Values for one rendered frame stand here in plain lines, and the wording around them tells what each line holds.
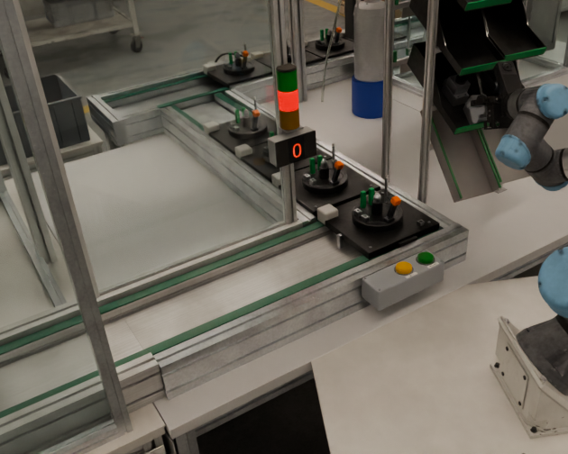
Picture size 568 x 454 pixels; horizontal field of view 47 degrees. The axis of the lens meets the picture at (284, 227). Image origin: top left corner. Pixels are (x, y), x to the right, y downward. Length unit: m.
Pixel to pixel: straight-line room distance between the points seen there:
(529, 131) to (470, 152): 0.46
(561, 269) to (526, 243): 0.71
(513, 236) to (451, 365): 0.57
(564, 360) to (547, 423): 0.14
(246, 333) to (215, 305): 0.17
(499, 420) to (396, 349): 0.28
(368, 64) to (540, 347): 1.53
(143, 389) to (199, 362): 0.13
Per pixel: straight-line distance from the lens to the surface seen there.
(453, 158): 1.93
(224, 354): 1.51
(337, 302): 1.62
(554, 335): 1.40
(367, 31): 2.60
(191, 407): 1.50
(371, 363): 1.55
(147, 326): 1.63
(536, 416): 1.42
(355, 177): 2.04
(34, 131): 1.08
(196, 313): 1.64
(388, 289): 1.60
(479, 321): 1.69
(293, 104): 1.65
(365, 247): 1.72
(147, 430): 1.48
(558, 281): 1.27
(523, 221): 2.08
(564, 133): 3.22
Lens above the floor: 1.95
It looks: 33 degrees down
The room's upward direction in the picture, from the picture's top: 4 degrees counter-clockwise
